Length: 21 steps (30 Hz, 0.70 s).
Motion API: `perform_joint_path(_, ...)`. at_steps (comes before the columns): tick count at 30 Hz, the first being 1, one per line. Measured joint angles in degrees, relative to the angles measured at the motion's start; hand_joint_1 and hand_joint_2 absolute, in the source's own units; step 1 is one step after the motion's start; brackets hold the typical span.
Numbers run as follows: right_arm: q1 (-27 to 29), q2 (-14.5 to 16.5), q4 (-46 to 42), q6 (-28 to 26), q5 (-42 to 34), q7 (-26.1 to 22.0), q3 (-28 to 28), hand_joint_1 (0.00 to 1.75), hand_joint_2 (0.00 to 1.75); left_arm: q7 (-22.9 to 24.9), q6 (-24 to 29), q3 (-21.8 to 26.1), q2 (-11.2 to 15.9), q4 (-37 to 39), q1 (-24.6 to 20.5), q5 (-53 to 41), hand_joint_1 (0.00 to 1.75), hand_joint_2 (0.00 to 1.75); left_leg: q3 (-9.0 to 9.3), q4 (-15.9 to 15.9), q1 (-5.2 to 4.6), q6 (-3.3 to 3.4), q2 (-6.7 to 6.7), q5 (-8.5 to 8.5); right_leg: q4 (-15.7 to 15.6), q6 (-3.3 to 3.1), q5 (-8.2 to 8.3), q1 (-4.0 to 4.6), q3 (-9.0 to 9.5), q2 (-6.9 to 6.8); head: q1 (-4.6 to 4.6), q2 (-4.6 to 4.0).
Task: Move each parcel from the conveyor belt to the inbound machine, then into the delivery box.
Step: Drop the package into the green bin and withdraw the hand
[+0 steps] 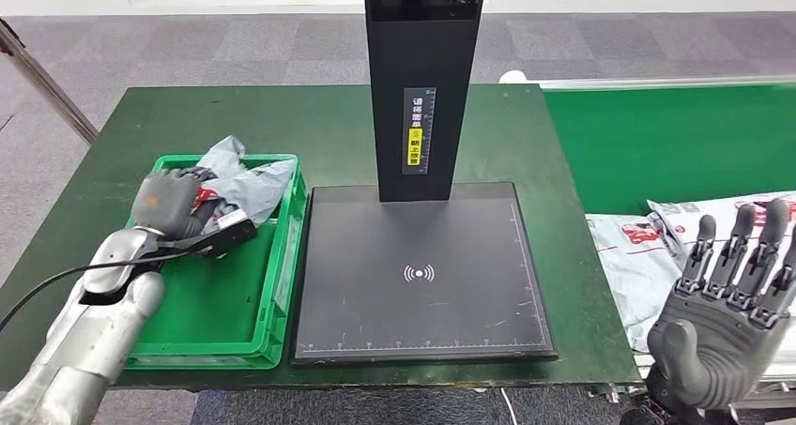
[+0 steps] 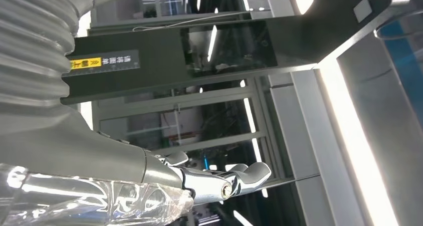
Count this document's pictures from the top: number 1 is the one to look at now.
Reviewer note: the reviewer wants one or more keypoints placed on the metal barrier pole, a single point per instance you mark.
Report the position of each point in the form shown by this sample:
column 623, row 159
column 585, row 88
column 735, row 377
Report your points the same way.
column 50, row 89

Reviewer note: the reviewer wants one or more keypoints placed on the grey poly mailer parcel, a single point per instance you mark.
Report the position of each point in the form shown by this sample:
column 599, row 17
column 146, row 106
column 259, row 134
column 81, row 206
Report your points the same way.
column 249, row 186
column 634, row 273
column 696, row 208

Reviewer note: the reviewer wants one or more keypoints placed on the black inbound scanning machine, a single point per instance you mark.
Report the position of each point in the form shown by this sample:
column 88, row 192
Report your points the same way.
column 416, row 298

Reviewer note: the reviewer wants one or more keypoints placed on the green conveyor belt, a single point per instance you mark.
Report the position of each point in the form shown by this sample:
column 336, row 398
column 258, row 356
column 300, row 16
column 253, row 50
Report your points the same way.
column 653, row 148

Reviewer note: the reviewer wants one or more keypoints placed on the white conveyor roller end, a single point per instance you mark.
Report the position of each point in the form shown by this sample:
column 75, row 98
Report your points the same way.
column 512, row 77

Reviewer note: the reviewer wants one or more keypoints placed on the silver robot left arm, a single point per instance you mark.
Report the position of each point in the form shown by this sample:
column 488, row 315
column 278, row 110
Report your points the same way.
column 93, row 335

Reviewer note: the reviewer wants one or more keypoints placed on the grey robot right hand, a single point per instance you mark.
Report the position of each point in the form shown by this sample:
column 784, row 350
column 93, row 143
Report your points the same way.
column 715, row 341

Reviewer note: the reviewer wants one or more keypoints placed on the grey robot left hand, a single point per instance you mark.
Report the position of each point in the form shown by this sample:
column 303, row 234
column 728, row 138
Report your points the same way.
column 168, row 204

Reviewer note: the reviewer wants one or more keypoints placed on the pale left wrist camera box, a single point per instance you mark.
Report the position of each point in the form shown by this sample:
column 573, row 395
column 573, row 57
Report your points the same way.
column 227, row 236

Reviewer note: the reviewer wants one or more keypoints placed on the green plastic crate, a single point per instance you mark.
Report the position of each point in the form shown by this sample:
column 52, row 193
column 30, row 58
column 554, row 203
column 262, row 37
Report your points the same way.
column 217, row 310

